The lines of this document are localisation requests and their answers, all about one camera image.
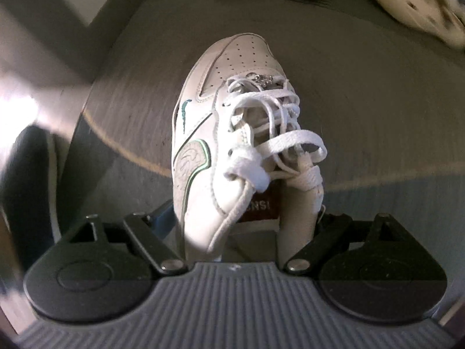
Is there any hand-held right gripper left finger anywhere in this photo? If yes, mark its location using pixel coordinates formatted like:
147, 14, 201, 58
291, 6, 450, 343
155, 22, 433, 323
68, 201, 187, 275

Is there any white sneaker teal logo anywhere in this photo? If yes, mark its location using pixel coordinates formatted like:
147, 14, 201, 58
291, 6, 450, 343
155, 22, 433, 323
171, 33, 329, 262

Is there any cream perforated shoe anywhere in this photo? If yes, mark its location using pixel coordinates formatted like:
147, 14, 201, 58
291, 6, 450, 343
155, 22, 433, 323
366, 0, 465, 52

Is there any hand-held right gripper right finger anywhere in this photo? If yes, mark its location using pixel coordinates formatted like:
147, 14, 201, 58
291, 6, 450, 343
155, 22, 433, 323
283, 213, 411, 275

